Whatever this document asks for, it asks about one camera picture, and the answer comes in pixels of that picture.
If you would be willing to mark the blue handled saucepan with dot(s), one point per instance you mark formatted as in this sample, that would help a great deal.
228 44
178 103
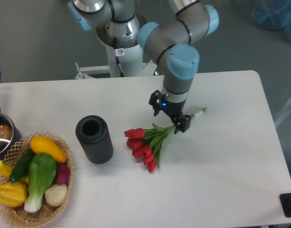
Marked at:
9 134

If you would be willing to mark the green bok choy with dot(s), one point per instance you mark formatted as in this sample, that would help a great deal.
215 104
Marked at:
41 173

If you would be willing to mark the small yellow gourd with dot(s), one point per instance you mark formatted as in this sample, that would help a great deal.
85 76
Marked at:
6 170

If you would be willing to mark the dark green cucumber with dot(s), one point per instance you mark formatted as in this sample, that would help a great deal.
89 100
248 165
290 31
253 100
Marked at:
20 169

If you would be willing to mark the dark grey ribbed vase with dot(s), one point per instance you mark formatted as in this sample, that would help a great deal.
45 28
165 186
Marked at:
93 135

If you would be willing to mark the white garlic bulb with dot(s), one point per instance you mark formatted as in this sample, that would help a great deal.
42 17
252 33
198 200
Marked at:
56 194

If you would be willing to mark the white frame at right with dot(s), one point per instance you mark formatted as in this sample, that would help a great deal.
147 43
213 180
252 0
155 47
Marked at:
283 113

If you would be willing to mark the yellow squash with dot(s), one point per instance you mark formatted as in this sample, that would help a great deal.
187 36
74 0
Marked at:
41 144

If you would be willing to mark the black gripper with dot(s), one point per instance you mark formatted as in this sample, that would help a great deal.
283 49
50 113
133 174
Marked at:
172 105

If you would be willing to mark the yellow bell pepper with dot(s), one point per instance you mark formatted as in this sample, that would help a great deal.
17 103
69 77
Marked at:
13 194

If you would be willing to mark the woven wicker basket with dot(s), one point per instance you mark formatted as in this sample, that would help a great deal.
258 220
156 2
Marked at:
18 217

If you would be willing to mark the blue plastic bag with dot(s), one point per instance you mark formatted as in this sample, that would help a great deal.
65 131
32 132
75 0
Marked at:
273 15

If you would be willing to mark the red tulip bouquet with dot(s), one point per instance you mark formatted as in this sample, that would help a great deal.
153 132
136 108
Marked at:
146 144

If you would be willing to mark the black device at table edge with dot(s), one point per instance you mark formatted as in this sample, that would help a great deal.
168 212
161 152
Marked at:
285 199

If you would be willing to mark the magenta radish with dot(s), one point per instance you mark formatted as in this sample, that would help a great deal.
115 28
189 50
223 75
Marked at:
62 173

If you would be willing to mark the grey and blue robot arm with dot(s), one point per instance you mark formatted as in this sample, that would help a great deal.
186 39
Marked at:
170 46

